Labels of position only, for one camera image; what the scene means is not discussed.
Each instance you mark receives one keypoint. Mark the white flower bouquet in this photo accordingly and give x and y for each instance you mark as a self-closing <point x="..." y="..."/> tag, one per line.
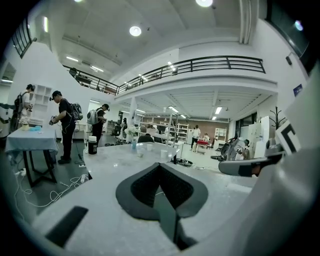
<point x="130" y="130"/>

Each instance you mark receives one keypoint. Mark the black bottle white cap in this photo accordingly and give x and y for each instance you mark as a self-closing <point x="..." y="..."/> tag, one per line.
<point x="92" y="147"/>

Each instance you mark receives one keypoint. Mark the small potted white flowers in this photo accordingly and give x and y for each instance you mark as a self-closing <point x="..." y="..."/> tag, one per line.
<point x="25" y="127"/>

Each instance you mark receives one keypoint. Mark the blue wall sign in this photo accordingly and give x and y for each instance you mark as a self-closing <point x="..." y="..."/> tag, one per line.
<point x="298" y="90"/>

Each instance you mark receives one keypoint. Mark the round ceiling lamp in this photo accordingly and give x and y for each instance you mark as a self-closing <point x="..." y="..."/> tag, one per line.
<point x="204" y="2"/>
<point x="135" y="31"/>

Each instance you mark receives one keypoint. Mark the black coat rack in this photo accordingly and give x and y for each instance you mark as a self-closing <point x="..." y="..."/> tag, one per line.
<point x="277" y="117"/>

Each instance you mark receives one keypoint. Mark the blue cloth covered table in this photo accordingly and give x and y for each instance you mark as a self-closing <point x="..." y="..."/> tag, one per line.
<point x="30" y="140"/>

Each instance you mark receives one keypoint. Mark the red cart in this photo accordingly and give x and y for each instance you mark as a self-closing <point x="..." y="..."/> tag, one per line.
<point x="202" y="142"/>

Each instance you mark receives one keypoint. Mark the silver capsule backpack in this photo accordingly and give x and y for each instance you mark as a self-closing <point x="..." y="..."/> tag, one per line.
<point x="91" y="117"/>

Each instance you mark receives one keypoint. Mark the white cubby shelf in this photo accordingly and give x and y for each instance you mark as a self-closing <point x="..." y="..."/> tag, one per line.
<point x="40" y="95"/>

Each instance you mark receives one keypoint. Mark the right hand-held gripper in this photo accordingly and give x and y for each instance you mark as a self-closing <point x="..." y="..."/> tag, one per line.
<point x="288" y="137"/>

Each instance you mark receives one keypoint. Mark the black balcony railing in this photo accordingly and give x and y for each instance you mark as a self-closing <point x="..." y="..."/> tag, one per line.
<point x="26" y="35"/>
<point x="228" y="63"/>

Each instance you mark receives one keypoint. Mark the white metal shelving rack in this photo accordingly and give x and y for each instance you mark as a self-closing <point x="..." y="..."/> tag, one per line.
<point x="172" y="130"/>

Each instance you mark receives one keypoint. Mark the blue ribbed vase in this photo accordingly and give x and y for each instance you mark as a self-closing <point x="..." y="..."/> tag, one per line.
<point x="134" y="145"/>

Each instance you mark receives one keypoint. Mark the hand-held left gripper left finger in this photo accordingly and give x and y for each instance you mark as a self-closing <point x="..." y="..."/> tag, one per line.
<point x="125" y="197"/>

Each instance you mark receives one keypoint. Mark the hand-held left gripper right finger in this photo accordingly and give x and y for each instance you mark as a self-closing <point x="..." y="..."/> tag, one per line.
<point x="197" y="197"/>

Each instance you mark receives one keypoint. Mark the black wall speaker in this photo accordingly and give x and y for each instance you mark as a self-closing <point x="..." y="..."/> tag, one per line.
<point x="289" y="60"/>

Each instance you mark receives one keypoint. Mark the teal cloth item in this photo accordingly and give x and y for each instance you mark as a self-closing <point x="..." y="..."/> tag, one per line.
<point x="36" y="128"/>

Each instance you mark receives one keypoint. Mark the black backpack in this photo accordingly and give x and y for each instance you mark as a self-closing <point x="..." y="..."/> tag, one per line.
<point x="77" y="112"/>

